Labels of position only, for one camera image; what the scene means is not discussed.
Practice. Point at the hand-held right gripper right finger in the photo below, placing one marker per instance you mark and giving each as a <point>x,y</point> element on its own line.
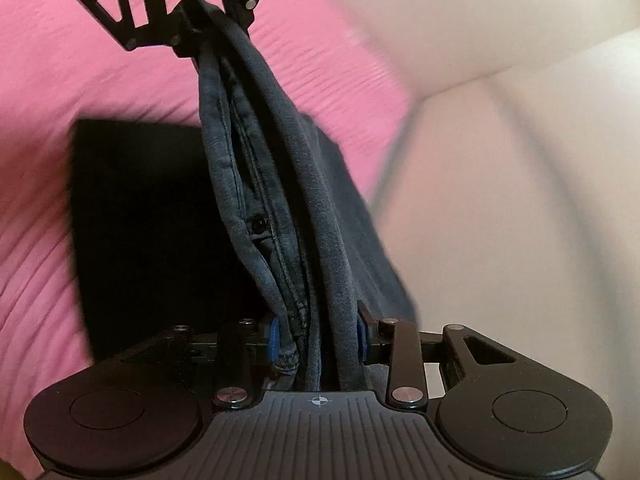
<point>360,340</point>

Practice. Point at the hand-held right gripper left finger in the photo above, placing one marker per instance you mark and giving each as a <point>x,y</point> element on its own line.
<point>273,341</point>

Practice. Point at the dark grey jeans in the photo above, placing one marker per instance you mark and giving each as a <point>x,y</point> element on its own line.
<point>300,210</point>

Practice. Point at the pink ribbed blanket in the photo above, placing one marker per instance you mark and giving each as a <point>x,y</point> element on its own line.
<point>50,110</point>

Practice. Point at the black folded garment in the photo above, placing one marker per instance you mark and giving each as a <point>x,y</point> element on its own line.
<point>150,220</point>

